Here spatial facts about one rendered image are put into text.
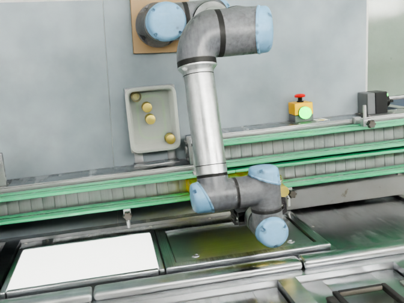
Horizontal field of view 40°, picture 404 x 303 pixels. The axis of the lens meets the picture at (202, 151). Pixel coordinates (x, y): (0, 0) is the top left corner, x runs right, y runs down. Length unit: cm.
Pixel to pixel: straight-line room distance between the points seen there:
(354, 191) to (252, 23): 95
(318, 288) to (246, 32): 66
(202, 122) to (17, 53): 89
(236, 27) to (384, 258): 73
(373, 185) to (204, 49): 103
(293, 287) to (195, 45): 64
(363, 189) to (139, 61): 93
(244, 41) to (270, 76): 72
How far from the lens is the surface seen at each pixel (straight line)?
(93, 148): 199
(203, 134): 129
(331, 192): 206
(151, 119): 192
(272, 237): 133
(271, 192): 132
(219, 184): 129
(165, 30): 172
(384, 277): 152
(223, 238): 170
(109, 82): 197
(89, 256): 168
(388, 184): 215
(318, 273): 149
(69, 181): 188
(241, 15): 135
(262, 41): 136
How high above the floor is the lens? 271
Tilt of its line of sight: 76 degrees down
